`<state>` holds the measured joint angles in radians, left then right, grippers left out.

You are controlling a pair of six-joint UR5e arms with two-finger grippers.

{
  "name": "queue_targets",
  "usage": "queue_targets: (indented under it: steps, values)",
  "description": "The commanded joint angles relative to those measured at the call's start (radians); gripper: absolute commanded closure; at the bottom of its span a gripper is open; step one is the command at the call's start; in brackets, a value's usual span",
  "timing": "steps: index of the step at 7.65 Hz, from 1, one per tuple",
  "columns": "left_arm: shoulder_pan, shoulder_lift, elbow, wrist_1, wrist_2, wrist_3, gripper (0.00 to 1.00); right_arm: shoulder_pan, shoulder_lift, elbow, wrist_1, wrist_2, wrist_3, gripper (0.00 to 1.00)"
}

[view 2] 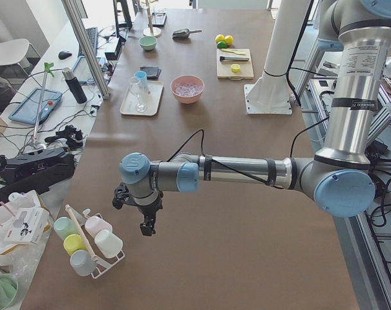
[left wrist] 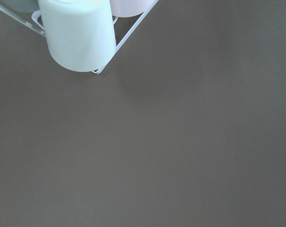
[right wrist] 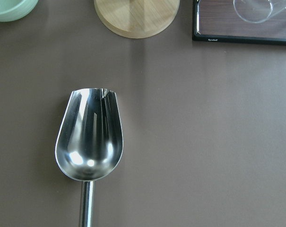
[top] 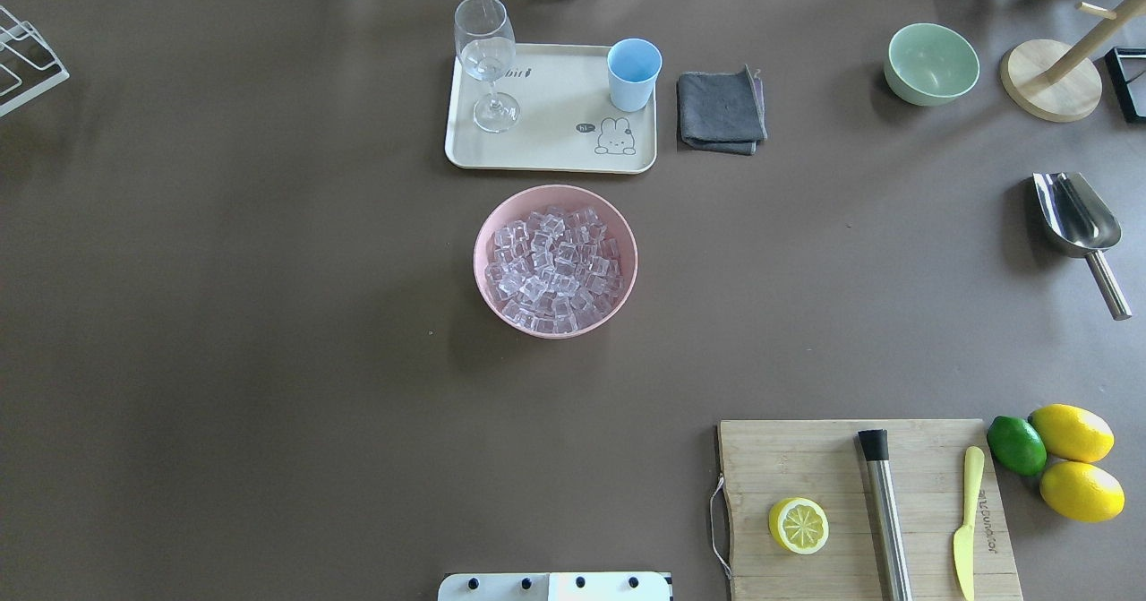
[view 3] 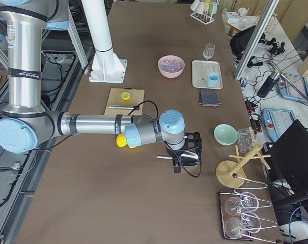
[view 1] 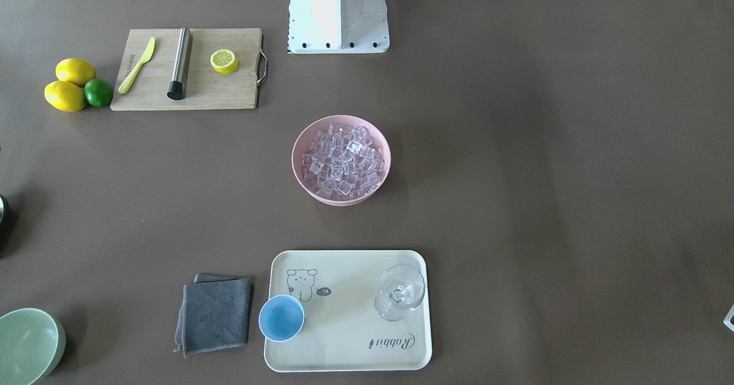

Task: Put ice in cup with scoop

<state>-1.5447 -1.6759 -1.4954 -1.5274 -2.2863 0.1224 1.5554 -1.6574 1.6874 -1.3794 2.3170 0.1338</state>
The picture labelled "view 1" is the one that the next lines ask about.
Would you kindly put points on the pink bowl of ice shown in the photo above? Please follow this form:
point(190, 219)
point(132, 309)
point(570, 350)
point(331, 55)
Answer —
point(341, 160)

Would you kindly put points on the blue plastic cup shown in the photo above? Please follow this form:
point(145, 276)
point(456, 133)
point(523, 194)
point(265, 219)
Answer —
point(281, 318)

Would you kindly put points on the clear wine glass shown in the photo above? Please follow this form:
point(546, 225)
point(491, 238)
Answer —
point(400, 292)

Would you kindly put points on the cream rabbit serving tray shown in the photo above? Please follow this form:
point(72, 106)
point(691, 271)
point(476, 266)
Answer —
point(342, 330)

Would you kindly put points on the half lemon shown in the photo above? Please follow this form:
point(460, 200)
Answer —
point(224, 61)

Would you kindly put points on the grey folded cloth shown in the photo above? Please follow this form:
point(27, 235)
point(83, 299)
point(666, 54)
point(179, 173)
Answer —
point(214, 314)

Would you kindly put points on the steel cocktail muddler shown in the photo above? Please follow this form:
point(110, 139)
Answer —
point(178, 82)

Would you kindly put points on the wooden cutting board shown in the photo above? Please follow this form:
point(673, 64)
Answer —
point(204, 88)

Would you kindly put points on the yellow plastic knife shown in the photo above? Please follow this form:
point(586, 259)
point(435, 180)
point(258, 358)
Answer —
point(146, 56)

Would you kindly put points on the green lime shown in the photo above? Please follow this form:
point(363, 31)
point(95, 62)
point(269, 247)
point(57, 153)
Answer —
point(98, 93)

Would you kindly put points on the upper whole lemon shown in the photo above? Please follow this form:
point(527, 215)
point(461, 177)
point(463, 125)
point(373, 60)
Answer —
point(75, 71)

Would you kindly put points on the whole lemon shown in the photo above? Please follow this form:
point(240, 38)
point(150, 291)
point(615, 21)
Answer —
point(65, 96)
point(75, 71)

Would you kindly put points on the lower whole lemon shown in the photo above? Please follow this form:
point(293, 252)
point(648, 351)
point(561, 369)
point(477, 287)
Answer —
point(65, 96)

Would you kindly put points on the light green bowl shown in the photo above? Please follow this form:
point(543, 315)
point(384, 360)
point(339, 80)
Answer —
point(32, 344)

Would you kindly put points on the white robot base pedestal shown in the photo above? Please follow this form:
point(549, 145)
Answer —
point(338, 27)

